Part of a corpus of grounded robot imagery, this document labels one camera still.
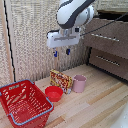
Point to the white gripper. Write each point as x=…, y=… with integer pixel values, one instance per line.
x=63, y=39

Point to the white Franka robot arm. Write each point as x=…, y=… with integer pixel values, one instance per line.
x=71, y=13

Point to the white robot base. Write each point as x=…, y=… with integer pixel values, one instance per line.
x=122, y=120

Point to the brown wooden drawer front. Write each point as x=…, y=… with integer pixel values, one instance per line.
x=106, y=68
x=106, y=30

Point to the brown wooden drawer cabinet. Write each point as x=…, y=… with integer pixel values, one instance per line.
x=110, y=50

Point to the red yellow snack box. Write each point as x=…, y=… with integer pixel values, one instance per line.
x=60, y=80

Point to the beige wicker folding screen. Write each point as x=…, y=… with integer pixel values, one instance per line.
x=33, y=40

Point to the pink plastic cup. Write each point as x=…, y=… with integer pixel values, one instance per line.
x=79, y=85

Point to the red plastic bowl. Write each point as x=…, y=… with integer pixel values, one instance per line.
x=53, y=93

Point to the red plastic shopping basket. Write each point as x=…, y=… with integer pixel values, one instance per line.
x=25, y=105

